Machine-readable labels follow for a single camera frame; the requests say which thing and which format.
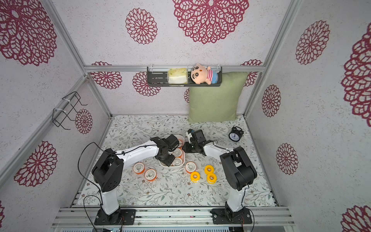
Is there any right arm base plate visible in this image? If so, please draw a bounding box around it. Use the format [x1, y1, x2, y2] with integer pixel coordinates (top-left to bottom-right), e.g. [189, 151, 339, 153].
[210, 204, 255, 225]

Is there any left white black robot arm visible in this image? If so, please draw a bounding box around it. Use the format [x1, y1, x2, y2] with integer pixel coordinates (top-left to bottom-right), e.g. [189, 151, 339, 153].
[92, 137, 180, 216]

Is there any yellow green sponge pack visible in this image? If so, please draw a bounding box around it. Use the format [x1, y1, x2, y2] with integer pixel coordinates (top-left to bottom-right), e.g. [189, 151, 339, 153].
[167, 68, 188, 85]

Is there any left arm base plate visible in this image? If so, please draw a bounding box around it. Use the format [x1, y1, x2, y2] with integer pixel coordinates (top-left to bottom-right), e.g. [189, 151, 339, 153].
[94, 208, 136, 226]

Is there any green pillow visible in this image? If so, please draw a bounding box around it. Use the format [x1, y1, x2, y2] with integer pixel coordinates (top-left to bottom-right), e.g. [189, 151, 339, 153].
[188, 72, 249, 123]

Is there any white plastic storage box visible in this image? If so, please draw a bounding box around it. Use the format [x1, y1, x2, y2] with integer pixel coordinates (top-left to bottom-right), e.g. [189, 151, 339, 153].
[159, 134, 185, 169]

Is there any yellow tape roll left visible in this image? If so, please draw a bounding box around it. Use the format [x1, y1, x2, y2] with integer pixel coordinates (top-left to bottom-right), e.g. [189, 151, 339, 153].
[190, 171, 201, 183]

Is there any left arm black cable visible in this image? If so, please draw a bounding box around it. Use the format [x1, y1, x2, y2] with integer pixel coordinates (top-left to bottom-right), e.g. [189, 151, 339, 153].
[77, 139, 180, 232]

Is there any plush doll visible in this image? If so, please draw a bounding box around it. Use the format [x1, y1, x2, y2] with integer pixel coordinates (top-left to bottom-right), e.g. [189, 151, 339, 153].
[190, 63, 219, 85]

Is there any yellow tape roll right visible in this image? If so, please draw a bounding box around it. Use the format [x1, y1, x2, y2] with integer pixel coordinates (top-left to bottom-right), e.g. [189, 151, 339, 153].
[206, 173, 217, 184]

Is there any black wire wall rack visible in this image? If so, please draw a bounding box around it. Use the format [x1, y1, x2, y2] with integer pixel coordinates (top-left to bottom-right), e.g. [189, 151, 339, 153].
[51, 91, 87, 131]

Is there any yellow tape roll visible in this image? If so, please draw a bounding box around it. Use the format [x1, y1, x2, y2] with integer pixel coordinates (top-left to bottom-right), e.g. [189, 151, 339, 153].
[204, 165, 214, 175]
[206, 173, 217, 184]
[190, 171, 201, 183]

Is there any yellow tape roll top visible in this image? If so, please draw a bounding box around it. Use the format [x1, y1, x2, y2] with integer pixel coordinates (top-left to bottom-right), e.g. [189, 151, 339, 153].
[204, 165, 214, 175]

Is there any black wall shelf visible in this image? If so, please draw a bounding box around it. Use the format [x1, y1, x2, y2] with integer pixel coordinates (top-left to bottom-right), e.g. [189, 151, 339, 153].
[147, 66, 222, 87]

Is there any black alarm clock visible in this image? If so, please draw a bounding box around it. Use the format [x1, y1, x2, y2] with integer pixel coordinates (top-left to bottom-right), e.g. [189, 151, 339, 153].
[229, 126, 244, 142]

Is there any orange tape roll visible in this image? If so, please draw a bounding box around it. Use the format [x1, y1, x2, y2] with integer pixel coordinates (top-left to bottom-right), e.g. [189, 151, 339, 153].
[145, 169, 157, 182]
[133, 162, 146, 175]
[172, 158, 183, 166]
[177, 139, 184, 148]
[185, 161, 197, 174]
[172, 148, 183, 158]

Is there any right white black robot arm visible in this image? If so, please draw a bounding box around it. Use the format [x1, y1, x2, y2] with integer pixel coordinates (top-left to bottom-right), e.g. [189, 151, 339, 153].
[182, 141, 258, 220]

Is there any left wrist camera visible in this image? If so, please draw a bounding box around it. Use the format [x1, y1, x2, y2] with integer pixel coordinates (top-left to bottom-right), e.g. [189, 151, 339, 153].
[164, 134, 180, 150]

